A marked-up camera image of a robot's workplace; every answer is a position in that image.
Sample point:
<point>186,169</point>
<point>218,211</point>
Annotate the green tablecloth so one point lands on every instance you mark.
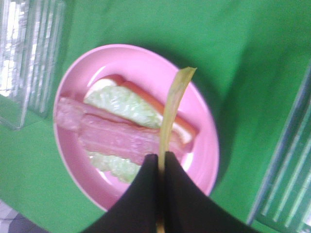
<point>251,57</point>

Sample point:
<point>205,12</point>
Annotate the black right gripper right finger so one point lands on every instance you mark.
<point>188,210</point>

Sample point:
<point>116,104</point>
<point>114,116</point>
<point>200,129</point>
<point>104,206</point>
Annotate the left clear plastic tray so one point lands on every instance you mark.
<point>30,35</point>

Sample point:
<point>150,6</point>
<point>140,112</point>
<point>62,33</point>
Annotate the clear plastic tray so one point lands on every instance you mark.
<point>283,201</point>
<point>30,35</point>

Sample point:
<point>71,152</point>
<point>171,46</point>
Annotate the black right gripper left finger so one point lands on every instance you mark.
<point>136,211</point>

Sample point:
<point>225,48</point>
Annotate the green lettuce leaf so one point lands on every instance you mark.
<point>123,169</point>

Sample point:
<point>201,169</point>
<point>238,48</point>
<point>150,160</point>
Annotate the right clear plastic tray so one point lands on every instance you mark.
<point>283,201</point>

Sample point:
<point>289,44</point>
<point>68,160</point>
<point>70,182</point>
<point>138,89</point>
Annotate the bacon strip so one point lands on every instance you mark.
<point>127,141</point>
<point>69,114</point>

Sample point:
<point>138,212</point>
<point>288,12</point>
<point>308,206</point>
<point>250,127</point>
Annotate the toast bread slice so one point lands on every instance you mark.
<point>114,93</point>

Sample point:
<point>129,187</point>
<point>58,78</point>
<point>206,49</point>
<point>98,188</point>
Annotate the yellow cheese slice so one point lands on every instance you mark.
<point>175,94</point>

